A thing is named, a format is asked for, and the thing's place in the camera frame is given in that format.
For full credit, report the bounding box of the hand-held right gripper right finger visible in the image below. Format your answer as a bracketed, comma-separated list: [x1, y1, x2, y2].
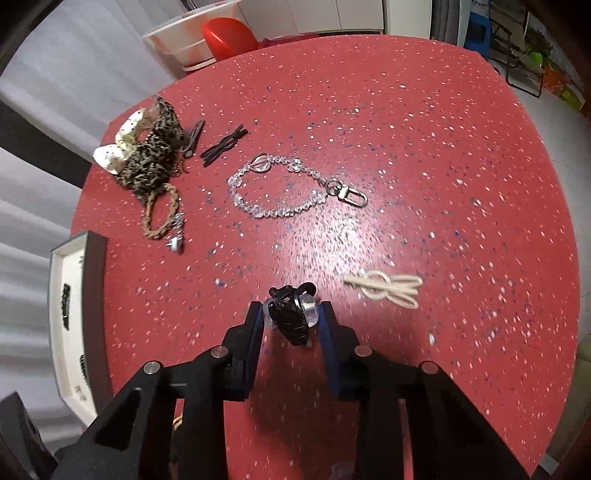
[318, 300, 532, 480]

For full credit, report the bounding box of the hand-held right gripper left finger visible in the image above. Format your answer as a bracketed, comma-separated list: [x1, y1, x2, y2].
[53, 300, 267, 480]

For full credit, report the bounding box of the black claw hair clip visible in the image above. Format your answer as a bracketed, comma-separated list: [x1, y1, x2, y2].
[270, 284, 319, 347]

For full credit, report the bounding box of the white jewelry box tray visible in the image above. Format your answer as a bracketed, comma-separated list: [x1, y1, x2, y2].
[48, 231, 109, 428]

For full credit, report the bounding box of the beige knot hair clip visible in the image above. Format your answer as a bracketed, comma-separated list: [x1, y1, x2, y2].
[344, 271, 423, 309]

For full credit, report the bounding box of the black bow hair clip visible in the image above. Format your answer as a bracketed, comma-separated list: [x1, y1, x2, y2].
[201, 124, 249, 166]

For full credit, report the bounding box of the leopard print scrunchie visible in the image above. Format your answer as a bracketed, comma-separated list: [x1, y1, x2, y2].
[117, 96, 190, 201]

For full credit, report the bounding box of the small dark hair clip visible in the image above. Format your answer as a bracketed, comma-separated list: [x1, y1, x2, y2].
[182, 120, 206, 155]

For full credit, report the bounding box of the white bow scrunchie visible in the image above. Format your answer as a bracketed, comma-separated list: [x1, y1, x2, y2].
[93, 108, 153, 175]

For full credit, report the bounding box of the red plastic stool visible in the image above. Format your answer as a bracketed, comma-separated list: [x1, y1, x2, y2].
[202, 17, 259, 63]

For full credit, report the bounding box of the white plastic basin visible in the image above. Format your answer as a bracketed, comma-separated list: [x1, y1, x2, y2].
[142, 0, 241, 70]

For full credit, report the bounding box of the white cabinet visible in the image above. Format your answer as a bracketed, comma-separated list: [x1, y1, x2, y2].
[240, 0, 386, 42]

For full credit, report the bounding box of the black folding chair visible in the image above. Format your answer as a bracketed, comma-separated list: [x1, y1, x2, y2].
[489, 9, 550, 97]

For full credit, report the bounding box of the white curtain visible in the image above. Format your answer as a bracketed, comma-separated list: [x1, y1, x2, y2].
[0, 0, 185, 416]

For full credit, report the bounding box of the blue plastic stool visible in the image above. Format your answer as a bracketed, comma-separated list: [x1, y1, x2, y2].
[464, 11, 497, 58]

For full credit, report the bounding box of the pile of orange packets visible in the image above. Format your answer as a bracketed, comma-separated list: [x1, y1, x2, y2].
[551, 69, 583, 109]

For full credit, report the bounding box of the green potted plant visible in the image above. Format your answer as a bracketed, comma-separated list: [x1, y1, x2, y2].
[526, 28, 555, 61]

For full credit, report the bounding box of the crystal bead chain with clasp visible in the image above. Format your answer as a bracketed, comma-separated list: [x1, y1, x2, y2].
[228, 154, 369, 219]

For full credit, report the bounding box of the brown braided bracelet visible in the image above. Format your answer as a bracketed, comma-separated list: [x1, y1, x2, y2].
[141, 182, 185, 252]

